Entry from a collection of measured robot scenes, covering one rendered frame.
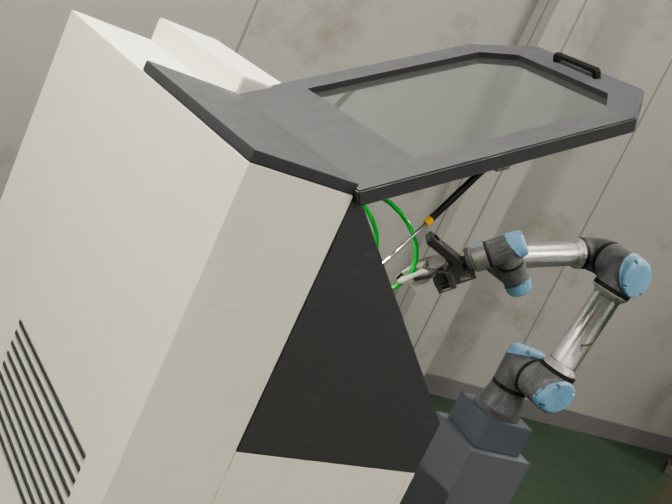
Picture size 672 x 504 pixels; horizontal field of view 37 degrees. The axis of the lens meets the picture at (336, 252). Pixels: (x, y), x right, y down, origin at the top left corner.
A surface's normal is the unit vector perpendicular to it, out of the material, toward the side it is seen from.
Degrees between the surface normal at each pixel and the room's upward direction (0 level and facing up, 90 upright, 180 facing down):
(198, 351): 90
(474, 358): 90
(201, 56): 90
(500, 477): 90
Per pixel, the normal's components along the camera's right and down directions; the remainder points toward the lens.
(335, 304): 0.47, 0.41
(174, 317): -0.78, -0.22
